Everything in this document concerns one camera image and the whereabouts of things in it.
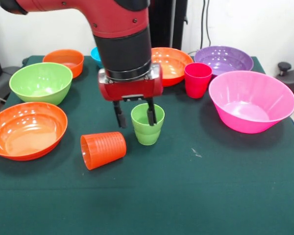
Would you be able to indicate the large pink bowl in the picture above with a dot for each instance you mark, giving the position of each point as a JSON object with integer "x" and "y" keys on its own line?
{"x": 252, "y": 117}

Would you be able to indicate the small deep orange bowl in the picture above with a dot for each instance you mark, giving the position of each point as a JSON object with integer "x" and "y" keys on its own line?
{"x": 68, "y": 60}

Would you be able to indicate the orange cup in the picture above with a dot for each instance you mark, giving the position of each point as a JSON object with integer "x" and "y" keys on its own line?
{"x": 105, "y": 149}

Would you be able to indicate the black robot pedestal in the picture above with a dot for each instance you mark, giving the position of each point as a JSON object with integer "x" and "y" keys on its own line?
{"x": 166, "y": 24}

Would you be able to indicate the crimson red cup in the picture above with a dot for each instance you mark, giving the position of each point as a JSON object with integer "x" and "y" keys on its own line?
{"x": 197, "y": 83}

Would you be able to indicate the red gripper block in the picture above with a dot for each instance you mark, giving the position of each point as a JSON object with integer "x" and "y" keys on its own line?
{"x": 132, "y": 89}

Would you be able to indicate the green cup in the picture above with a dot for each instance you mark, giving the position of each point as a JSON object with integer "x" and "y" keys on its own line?
{"x": 148, "y": 134}

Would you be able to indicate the black round knob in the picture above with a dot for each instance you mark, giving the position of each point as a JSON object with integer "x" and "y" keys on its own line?
{"x": 284, "y": 66}

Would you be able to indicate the purple bowl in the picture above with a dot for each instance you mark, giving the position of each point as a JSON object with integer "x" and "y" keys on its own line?
{"x": 223, "y": 58}

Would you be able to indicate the green bowl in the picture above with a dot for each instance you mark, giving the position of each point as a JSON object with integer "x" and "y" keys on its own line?
{"x": 39, "y": 85}

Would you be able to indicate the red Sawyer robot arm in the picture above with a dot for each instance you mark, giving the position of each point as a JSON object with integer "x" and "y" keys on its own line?
{"x": 125, "y": 49}

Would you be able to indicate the wide orange bowl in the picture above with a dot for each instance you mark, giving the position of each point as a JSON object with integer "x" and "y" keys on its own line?
{"x": 174, "y": 66}
{"x": 27, "y": 134}

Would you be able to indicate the dark green tablecloth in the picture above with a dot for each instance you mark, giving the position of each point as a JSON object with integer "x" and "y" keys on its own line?
{"x": 147, "y": 195}

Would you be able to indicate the small blue bowl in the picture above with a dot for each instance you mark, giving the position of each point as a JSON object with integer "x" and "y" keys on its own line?
{"x": 95, "y": 57}

